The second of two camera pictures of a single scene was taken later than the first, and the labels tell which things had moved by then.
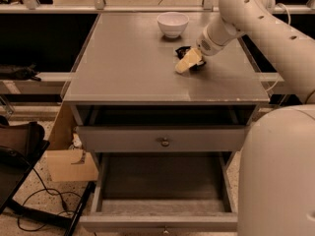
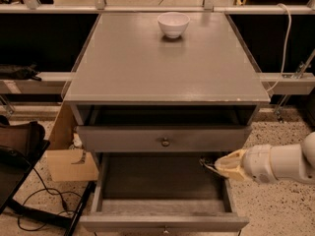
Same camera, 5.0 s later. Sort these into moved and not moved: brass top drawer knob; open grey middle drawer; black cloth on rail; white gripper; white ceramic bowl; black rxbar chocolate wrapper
Moved: white gripper; black rxbar chocolate wrapper
Not moved: open grey middle drawer; brass top drawer knob; black cloth on rail; white ceramic bowl
